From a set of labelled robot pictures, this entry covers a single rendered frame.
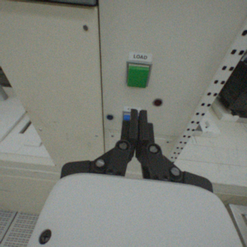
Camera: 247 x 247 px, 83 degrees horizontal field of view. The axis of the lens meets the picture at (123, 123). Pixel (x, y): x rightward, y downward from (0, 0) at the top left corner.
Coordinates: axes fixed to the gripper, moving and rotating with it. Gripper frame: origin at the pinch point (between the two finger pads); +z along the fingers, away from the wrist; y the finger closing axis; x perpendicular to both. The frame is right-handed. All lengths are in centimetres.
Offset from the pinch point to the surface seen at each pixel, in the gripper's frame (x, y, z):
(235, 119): -31, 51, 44
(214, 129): -30, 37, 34
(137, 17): 7.4, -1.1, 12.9
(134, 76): 0.3, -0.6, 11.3
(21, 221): -120, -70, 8
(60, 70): -0.5, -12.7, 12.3
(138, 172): -33.2, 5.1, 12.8
